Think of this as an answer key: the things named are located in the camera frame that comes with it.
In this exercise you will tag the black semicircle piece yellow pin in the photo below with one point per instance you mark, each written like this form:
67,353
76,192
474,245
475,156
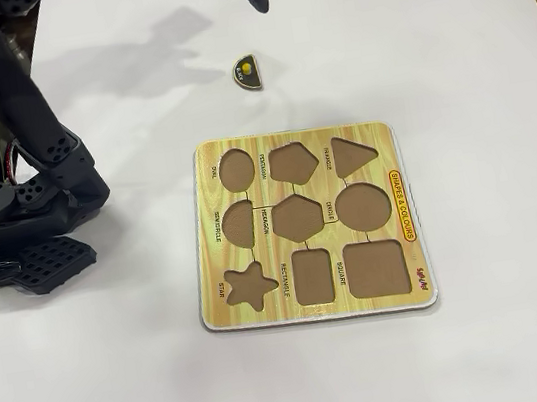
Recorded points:
253,81

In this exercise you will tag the silver metal pipe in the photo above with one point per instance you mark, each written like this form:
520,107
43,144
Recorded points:
15,46

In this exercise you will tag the black grid table clamp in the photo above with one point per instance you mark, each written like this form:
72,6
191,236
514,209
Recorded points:
55,263

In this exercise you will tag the wooden shape puzzle board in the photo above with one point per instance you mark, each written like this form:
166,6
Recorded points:
267,262

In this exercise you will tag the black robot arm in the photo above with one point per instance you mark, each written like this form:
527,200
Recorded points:
14,87

